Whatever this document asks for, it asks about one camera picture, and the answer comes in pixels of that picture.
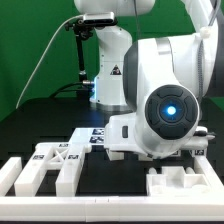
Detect white camera cable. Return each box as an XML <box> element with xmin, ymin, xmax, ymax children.
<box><xmin>15</xmin><ymin>14</ymin><xmax>85</xmax><ymax>110</ymax></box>

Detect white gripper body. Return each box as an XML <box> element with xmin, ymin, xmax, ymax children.
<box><xmin>103</xmin><ymin>112</ymin><xmax>208</xmax><ymax>156</ymax></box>

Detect white chair back frame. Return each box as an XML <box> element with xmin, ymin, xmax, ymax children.
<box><xmin>14</xmin><ymin>143</ymin><xmax>92</xmax><ymax>197</ymax></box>

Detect grey camera on stand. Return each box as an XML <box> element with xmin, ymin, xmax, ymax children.
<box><xmin>83</xmin><ymin>12</ymin><xmax>116</xmax><ymax>26</ymax></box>

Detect white chair seat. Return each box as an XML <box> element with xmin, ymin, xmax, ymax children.
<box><xmin>146</xmin><ymin>166</ymin><xmax>211</xmax><ymax>197</ymax></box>

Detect white U-shaped fence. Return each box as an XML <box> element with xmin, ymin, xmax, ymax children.
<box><xmin>0</xmin><ymin>157</ymin><xmax>224</xmax><ymax>222</ymax></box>

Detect white tagged cube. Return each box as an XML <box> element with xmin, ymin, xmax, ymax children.
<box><xmin>190</xmin><ymin>149</ymin><xmax>205</xmax><ymax>157</ymax></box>

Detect black camera stand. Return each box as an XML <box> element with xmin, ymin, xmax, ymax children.
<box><xmin>65</xmin><ymin>19</ymin><xmax>93</xmax><ymax>98</ymax></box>

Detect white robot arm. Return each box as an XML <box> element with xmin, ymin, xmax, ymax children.
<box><xmin>74</xmin><ymin>0</ymin><xmax>224</xmax><ymax>159</ymax></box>

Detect black cables at base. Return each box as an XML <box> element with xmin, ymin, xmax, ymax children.
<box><xmin>48</xmin><ymin>79</ymin><xmax>96</xmax><ymax>99</ymax></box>

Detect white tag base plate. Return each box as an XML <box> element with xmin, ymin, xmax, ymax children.
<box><xmin>68</xmin><ymin>128</ymin><xmax>104</xmax><ymax>146</ymax></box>

